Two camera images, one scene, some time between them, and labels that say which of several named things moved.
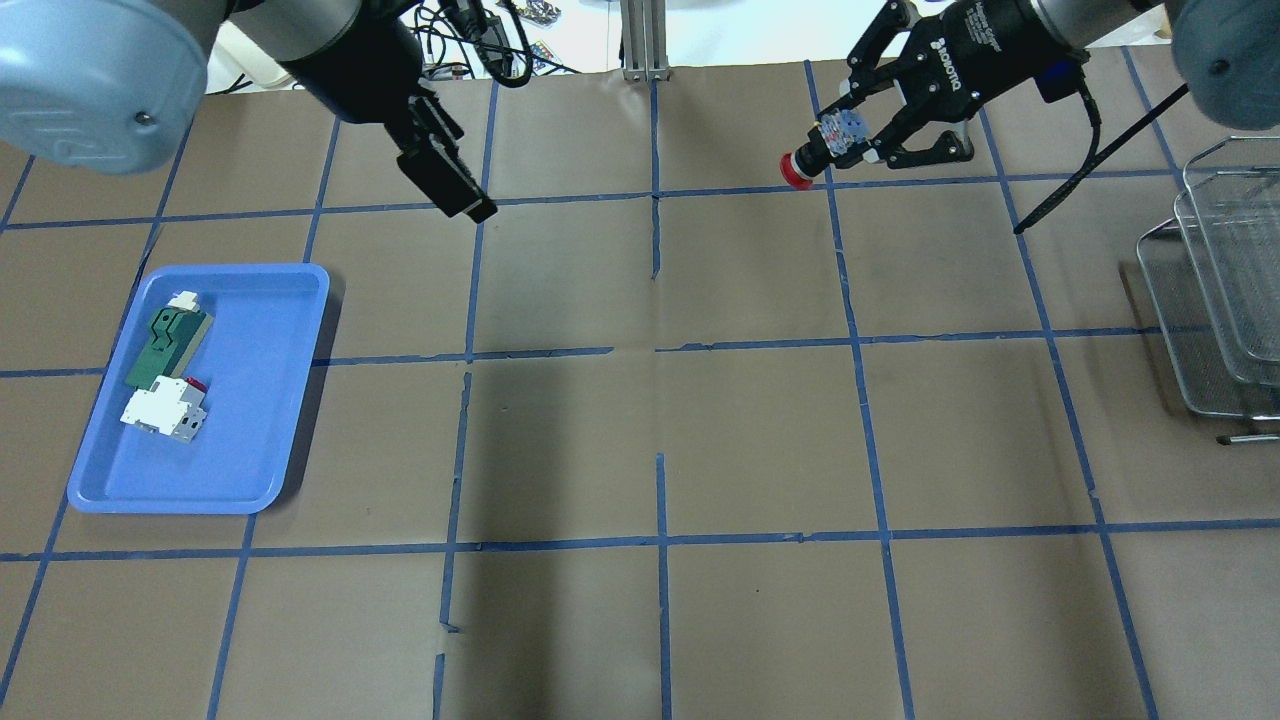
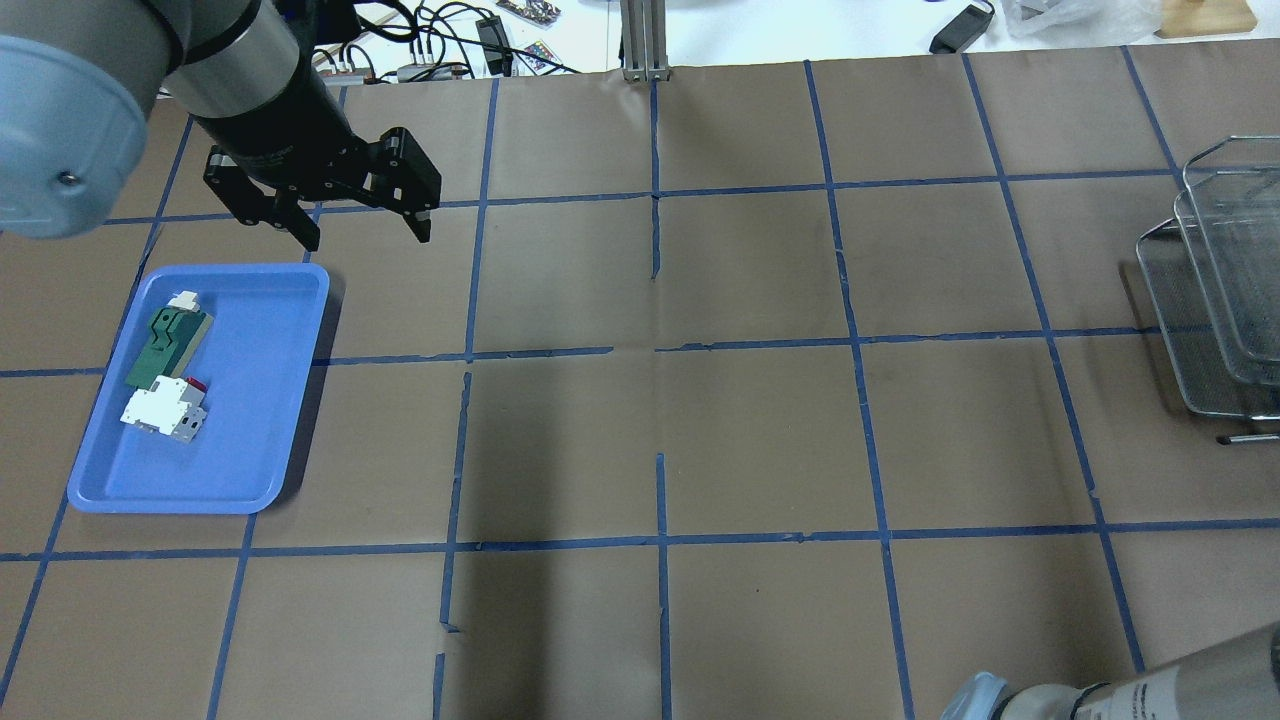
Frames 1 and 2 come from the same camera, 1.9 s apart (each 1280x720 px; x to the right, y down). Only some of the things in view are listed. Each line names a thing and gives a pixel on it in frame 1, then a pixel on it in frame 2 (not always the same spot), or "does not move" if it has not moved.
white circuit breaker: x=172 y=406 does not move
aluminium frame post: x=643 y=36 does not move
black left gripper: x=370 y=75 → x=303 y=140
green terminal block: x=174 y=336 does not move
